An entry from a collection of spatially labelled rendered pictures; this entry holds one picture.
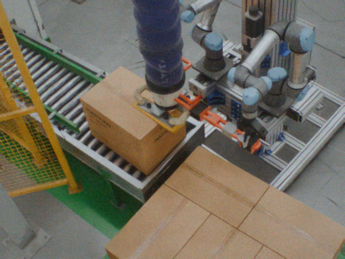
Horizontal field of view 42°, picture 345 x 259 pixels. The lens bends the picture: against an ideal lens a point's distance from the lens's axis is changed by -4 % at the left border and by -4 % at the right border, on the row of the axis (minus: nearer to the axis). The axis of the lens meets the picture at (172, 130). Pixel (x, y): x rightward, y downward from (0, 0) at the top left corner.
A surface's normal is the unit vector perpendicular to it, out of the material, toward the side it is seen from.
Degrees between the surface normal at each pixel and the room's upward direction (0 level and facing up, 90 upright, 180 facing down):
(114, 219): 0
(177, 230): 0
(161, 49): 101
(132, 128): 0
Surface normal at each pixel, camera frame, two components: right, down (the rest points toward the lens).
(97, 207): -0.09, -0.64
